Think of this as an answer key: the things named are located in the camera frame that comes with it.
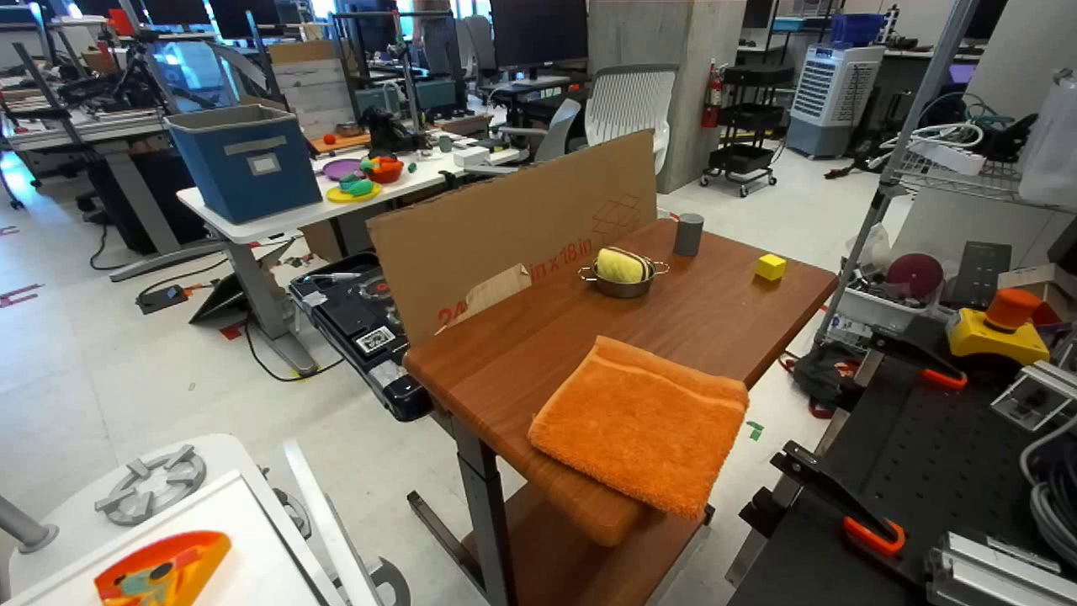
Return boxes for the yellow brown striped plush object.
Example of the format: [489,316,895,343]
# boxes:
[596,251,650,285]

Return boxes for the small metal pot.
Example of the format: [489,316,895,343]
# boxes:
[578,258,667,299]

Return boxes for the cardboard panel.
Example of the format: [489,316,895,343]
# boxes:
[367,132,656,343]

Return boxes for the wooden desk with metal legs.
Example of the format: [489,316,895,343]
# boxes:
[408,236,834,606]

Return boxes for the orange towel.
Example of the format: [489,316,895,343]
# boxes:
[527,338,747,520]

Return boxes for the grey cylinder cup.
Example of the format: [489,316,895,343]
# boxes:
[672,212,705,257]

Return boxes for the white side table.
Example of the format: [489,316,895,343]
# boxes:
[174,141,497,376]

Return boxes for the colourful toy plates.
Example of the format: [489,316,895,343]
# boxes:
[323,156,405,206]

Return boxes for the yellow cube block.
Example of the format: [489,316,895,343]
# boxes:
[755,252,788,284]

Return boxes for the blue storage box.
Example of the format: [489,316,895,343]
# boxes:
[166,106,320,226]

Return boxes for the white portable air cooler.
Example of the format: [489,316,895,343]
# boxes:
[784,47,884,157]

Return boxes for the white toy stove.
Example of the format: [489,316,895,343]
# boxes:
[2,436,411,606]

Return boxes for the orange toy on stove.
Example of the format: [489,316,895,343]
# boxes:
[94,531,233,606]

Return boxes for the yellow orange emergency stop button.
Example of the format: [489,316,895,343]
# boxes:
[947,289,1049,363]

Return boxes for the black wire cart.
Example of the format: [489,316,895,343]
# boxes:
[701,63,794,197]

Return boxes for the black bar clamp orange handle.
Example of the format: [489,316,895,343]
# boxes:
[770,441,909,559]

